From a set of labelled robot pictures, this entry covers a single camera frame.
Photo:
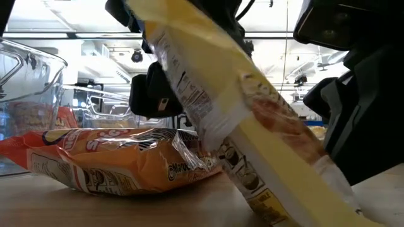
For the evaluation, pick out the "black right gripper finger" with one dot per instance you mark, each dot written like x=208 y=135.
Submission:
x=372 y=145

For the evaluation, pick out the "black ceiling dome camera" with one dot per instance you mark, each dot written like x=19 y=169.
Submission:
x=137 y=56

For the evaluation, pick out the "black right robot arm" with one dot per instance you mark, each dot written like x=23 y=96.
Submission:
x=385 y=22

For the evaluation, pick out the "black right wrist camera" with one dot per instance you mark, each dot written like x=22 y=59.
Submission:
x=328 y=25

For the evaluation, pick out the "clear plastic bin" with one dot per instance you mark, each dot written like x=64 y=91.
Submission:
x=31 y=79
x=104 y=104

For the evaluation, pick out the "red Maruchan noodle packet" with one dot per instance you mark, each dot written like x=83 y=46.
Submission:
x=110 y=164
x=67 y=118

